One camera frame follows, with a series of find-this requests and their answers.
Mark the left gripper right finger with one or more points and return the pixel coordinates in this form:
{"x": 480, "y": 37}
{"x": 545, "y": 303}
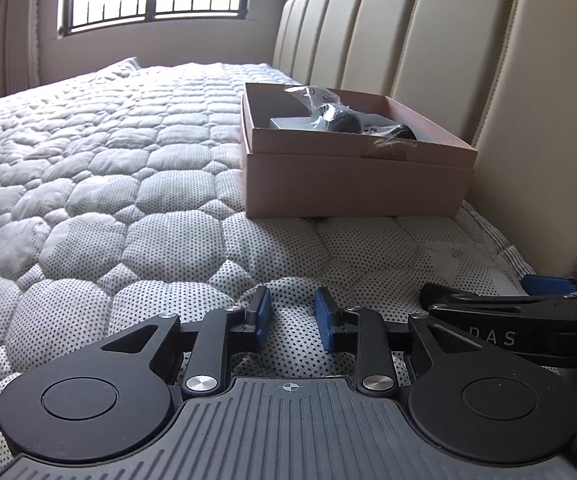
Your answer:
{"x": 363, "y": 334}

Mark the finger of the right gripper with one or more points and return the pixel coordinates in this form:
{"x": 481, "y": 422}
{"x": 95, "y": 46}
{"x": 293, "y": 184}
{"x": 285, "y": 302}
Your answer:
{"x": 535, "y": 287}

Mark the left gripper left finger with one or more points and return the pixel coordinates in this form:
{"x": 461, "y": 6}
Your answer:
{"x": 212, "y": 342}

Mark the clear plastic bag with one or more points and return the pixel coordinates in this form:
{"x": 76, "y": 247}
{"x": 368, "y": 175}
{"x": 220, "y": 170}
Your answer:
{"x": 312, "y": 97}

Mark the pink cardboard box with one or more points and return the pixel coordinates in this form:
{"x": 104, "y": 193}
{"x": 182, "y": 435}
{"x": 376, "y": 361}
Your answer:
{"x": 291, "y": 173}

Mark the grey quilted mattress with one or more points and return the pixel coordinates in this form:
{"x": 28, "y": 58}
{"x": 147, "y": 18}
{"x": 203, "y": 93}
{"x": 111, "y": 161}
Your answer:
{"x": 121, "y": 198}

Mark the white small box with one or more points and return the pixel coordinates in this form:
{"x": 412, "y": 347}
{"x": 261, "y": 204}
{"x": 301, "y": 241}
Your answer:
{"x": 293, "y": 123}

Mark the black round object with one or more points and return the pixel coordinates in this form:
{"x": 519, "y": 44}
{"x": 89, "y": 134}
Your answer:
{"x": 341, "y": 118}

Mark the beige padded headboard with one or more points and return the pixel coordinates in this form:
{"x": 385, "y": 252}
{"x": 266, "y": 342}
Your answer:
{"x": 500, "y": 74}

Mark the beige curtain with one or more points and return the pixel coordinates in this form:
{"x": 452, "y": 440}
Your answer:
{"x": 19, "y": 45}

